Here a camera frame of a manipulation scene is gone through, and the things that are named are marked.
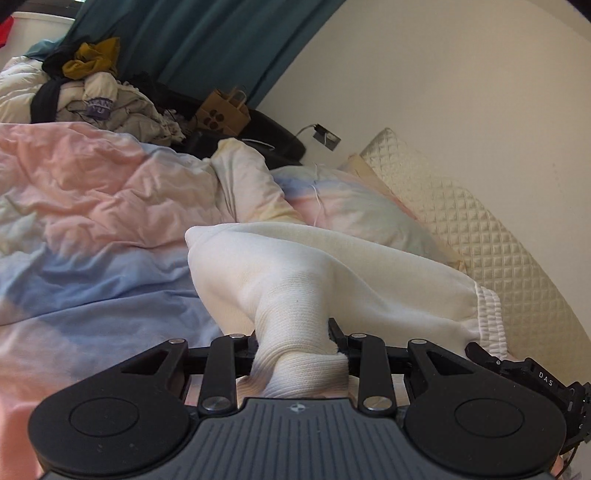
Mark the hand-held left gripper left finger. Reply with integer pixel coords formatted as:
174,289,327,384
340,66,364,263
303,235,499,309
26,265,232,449
121,335,259,414

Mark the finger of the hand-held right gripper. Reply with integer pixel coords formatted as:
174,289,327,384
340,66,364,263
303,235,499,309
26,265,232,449
464,342,509,372

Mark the pastel pillow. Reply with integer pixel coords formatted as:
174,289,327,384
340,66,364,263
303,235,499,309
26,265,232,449
269,164,465,273

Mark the metal wall socket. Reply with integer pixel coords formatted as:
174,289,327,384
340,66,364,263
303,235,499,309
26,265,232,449
313,123,343,150

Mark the white puffy duvet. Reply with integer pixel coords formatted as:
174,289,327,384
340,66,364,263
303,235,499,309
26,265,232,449
0,56,61,124

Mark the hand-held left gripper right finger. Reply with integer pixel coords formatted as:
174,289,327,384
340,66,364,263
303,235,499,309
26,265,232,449
325,318,469,412

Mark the brown paper bag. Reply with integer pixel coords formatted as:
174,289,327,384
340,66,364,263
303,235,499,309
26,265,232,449
194,87,252,138

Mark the teal curtain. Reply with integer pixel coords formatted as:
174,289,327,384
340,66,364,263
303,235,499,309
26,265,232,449
69,0,347,112

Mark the black cloth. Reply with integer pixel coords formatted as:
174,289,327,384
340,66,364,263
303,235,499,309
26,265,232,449
31,53,75,124

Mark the cream pillow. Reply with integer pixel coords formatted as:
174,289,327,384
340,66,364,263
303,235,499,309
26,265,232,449
210,137,308,227

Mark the crumpled pale clothes heap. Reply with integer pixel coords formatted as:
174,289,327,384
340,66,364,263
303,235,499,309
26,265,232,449
108,76,199,144

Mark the cream quilted headboard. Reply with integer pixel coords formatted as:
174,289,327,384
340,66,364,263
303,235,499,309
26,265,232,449
359,128,591,386

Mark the pastel pink blue blanket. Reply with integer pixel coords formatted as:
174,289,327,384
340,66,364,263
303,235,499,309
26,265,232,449
0,121,296,480

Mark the beige pillow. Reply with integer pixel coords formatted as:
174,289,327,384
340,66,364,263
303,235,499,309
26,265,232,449
339,154,375,178

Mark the white charging cable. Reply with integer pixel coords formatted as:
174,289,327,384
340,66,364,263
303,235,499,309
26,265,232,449
295,124,331,229

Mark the mustard yellow garment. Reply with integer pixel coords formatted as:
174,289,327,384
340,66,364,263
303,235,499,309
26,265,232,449
61,37,122,80

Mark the black sofa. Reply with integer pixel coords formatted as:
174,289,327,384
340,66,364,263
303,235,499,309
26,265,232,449
182,108,308,167

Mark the teal cloth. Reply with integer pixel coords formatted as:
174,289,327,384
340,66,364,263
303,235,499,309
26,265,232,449
25,39,63,60

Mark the white garment with purple print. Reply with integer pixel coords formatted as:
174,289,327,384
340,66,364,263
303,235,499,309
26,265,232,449
60,73,121,121

